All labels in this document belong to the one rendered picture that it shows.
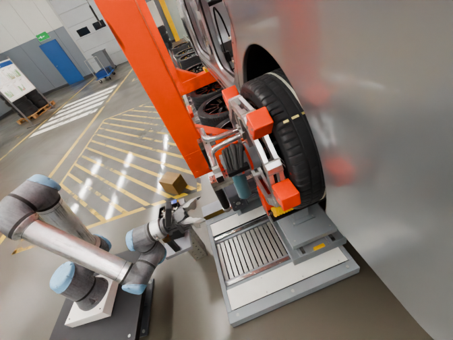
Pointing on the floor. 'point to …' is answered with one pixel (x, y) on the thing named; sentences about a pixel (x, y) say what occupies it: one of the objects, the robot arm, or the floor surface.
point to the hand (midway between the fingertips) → (202, 206)
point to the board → (15, 85)
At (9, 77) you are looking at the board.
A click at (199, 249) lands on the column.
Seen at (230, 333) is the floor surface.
